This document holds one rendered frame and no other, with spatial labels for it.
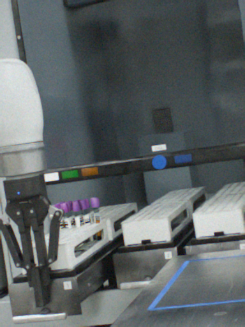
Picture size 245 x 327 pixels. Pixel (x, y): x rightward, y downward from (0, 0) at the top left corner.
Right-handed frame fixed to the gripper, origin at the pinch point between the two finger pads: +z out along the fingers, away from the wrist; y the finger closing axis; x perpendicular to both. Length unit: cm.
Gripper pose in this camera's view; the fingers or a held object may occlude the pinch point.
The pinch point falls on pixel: (39, 286)
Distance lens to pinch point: 161.7
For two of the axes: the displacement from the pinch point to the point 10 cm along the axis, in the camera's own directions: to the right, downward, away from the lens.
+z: 1.5, 9.9, 0.5
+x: -2.3, 0.8, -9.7
